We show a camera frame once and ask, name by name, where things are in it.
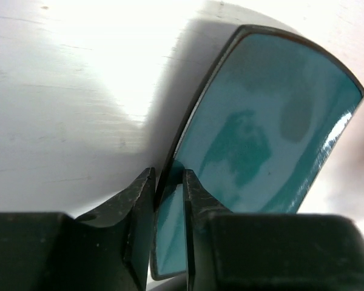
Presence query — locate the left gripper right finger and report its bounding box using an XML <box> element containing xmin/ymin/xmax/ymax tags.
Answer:
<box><xmin>183</xmin><ymin>170</ymin><xmax>364</xmax><ymax>290</ymax></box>

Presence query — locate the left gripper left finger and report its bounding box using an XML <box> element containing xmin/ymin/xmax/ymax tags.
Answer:
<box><xmin>0</xmin><ymin>168</ymin><xmax>155</xmax><ymax>290</ymax></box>

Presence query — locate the teal square plate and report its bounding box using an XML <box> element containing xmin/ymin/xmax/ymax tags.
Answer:
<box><xmin>150</xmin><ymin>24</ymin><xmax>364</xmax><ymax>281</ymax></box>

